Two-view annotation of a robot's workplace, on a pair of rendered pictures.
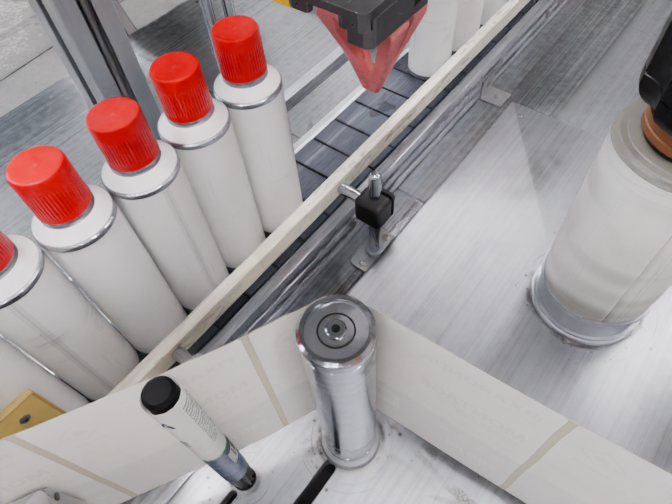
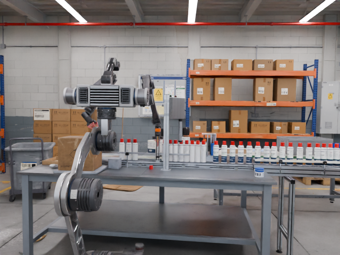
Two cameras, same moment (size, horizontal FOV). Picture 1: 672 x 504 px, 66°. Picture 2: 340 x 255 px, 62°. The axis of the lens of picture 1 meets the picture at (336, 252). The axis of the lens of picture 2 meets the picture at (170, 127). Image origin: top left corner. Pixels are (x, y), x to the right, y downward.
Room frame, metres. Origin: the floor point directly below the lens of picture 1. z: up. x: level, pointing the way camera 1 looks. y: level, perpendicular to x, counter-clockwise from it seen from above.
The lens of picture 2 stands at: (1.85, 2.22, 1.34)
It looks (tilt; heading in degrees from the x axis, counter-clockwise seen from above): 3 degrees down; 234
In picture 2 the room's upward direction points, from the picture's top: 1 degrees clockwise
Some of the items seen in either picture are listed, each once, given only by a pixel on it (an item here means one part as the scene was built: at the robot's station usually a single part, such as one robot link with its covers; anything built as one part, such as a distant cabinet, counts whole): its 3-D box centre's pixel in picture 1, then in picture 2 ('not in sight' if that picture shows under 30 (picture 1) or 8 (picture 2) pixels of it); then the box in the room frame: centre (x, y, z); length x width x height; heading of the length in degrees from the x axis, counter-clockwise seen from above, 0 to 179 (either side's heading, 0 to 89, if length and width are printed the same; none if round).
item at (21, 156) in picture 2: not in sight; (32, 165); (1.00, -2.64, 0.48); 0.89 x 0.63 x 0.96; 70
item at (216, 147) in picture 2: not in sight; (215, 152); (-0.02, 0.38, 0.98); 0.05 x 0.05 x 0.20
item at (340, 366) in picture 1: (345, 396); not in sight; (0.11, 0.00, 0.97); 0.05 x 0.05 x 0.19
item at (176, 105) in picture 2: not in sight; (174, 108); (0.32, 0.18, 1.38); 0.17 x 0.10 x 0.19; 12
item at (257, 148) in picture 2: not in sight; (257, 153); (-0.30, 0.64, 0.98); 0.05 x 0.05 x 0.20
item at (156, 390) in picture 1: (212, 446); not in sight; (0.08, 0.08, 0.97); 0.02 x 0.02 x 0.19
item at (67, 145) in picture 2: not in sight; (80, 152); (1.04, -0.20, 0.99); 0.30 x 0.24 x 0.27; 141
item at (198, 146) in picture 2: not in sight; (197, 151); (0.10, 0.27, 0.98); 0.05 x 0.05 x 0.20
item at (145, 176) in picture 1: (168, 219); (175, 150); (0.25, 0.12, 0.98); 0.05 x 0.05 x 0.20
